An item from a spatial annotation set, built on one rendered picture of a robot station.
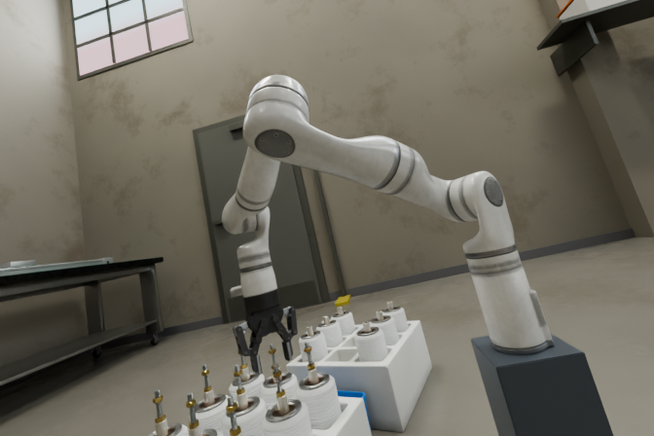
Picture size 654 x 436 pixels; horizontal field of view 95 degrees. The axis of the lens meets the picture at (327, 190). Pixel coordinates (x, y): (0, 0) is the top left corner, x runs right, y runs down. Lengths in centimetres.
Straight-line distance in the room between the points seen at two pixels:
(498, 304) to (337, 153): 41
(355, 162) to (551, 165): 317
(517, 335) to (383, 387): 51
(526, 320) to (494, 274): 9
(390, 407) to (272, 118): 90
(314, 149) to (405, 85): 306
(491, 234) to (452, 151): 268
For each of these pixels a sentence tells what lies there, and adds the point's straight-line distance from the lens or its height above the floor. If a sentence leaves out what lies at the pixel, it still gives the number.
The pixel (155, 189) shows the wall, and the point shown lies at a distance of 400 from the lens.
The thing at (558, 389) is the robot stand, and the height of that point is 25.
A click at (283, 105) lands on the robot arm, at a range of 41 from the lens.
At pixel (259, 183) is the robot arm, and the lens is 56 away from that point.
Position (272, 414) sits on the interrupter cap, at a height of 25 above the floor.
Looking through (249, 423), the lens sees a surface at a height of 23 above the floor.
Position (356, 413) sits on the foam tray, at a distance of 87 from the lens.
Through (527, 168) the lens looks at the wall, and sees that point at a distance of 346.
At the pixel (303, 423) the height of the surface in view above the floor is 23.
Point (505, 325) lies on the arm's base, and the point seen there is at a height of 35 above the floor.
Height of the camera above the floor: 56
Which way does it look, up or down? 10 degrees up
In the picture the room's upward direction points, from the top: 13 degrees counter-clockwise
